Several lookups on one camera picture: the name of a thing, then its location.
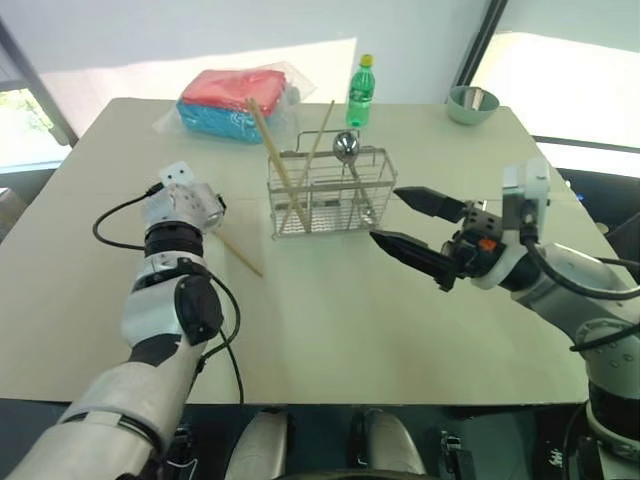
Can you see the silver right robot leg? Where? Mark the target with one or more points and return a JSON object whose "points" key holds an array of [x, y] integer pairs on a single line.
{"points": [[395, 445]]}

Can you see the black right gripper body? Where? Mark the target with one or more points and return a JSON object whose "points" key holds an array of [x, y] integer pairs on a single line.
{"points": [[477, 235]]}

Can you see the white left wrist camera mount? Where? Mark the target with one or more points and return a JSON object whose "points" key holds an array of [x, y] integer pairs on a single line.
{"points": [[175, 174]]}

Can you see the silver robot leg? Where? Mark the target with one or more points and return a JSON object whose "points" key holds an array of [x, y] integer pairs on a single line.
{"points": [[262, 445], [395, 445]]}

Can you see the red folded towel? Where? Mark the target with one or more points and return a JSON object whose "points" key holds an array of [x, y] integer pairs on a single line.
{"points": [[230, 90]]}

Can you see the clear plastic bag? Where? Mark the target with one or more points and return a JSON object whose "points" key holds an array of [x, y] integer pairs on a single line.
{"points": [[295, 85]]}

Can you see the blue folded towel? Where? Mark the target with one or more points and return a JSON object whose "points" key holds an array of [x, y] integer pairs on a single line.
{"points": [[215, 122]]}

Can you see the silver left robot leg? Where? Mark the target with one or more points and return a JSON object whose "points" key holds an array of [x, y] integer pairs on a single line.
{"points": [[262, 445]]}

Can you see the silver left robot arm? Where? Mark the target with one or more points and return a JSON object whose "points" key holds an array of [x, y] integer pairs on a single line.
{"points": [[150, 310]]}

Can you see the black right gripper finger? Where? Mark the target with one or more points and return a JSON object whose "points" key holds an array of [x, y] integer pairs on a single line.
{"points": [[430, 201], [420, 257]]}

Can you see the dark furniture piece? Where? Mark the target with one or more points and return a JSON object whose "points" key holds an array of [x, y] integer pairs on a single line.
{"points": [[600, 200]]}

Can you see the wooden chopstick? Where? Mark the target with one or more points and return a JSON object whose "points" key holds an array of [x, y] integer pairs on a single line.
{"points": [[245, 261], [262, 131], [322, 127]]}

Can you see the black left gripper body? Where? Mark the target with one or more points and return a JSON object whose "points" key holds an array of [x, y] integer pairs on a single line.
{"points": [[221, 204]]}

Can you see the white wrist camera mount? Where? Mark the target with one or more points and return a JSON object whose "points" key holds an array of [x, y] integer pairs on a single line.
{"points": [[175, 174], [535, 180]]}

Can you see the pale green bowl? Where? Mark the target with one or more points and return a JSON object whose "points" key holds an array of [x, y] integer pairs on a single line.
{"points": [[470, 114]]}

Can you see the metal spoon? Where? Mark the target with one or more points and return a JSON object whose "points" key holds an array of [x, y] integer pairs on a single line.
{"points": [[346, 145]]}

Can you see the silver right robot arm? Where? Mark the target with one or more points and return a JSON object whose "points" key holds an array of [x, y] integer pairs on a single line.
{"points": [[575, 265]]}

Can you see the green plastic bottle yellow cap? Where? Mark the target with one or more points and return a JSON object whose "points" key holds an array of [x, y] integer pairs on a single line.
{"points": [[361, 95]]}

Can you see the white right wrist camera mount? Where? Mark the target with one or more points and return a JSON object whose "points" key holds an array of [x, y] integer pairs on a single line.
{"points": [[535, 180]]}

